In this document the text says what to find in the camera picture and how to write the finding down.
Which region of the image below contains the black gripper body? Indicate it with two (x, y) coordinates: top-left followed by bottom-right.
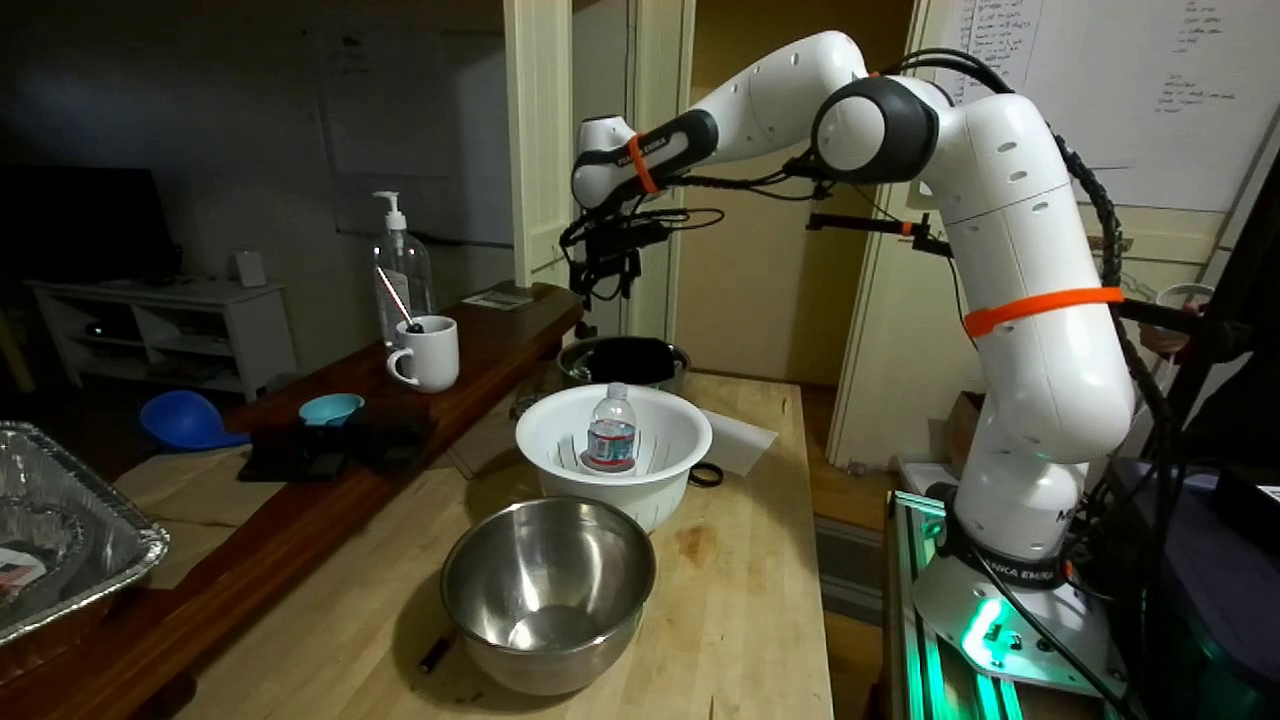
(562, 202), (653, 300)

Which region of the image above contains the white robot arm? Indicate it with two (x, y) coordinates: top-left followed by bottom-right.
(559, 30), (1131, 565)

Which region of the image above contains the black cloth on counter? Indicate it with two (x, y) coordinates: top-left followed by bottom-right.
(241, 419), (421, 483)

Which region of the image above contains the small teal bowl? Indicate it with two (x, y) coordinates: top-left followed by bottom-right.
(295, 393), (364, 429)

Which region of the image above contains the silver metal bowl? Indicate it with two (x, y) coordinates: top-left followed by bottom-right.
(441, 494), (654, 694)

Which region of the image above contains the white plastic colander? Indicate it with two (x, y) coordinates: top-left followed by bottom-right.
(515, 385), (710, 533)

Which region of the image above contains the small clear water bottle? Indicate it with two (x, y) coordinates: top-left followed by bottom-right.
(584, 385), (636, 471)

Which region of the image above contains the clear soap pump bottle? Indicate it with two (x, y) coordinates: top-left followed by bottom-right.
(370, 190), (432, 342)

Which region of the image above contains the white ceramic mug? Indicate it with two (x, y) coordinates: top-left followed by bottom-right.
(384, 315), (461, 393)

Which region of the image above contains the white paper sheet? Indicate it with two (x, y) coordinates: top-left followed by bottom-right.
(706, 410), (776, 475)

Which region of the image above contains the white low shelf unit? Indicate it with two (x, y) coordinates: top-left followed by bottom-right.
(31, 282), (295, 401)

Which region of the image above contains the aluminium foil tray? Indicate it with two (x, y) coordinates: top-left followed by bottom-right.
(0, 419), (168, 642)

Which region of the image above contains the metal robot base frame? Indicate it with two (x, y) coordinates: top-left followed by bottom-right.
(885, 491), (1131, 720)

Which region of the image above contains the whiteboard on wall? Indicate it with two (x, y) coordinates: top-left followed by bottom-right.
(912, 0), (1280, 211)

